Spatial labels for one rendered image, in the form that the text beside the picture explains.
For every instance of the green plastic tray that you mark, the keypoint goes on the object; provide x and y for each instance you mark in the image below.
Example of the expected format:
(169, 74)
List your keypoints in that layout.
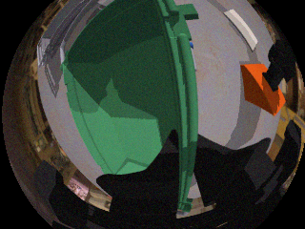
(131, 80)

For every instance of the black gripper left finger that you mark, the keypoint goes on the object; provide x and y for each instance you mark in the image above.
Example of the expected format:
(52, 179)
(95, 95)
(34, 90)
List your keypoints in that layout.
(159, 180)

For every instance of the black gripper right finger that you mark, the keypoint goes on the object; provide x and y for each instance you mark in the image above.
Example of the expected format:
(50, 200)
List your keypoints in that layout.
(216, 166)

